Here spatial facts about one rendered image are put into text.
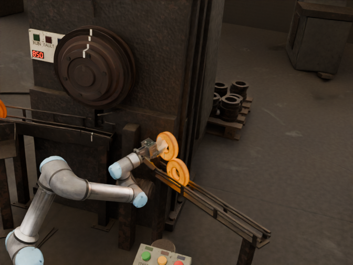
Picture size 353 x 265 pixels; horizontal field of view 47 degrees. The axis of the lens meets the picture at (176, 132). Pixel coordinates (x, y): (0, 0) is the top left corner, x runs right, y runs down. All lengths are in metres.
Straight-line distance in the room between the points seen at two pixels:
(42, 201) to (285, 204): 2.00
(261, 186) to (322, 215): 0.52
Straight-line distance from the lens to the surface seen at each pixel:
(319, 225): 3.28
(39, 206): 1.99
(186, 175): 2.14
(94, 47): 2.26
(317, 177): 3.80
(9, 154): 2.59
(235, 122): 4.08
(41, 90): 2.72
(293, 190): 3.55
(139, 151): 2.09
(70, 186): 1.82
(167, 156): 2.22
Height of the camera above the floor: 1.98
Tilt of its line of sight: 29 degrees down
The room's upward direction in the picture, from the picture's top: 6 degrees clockwise
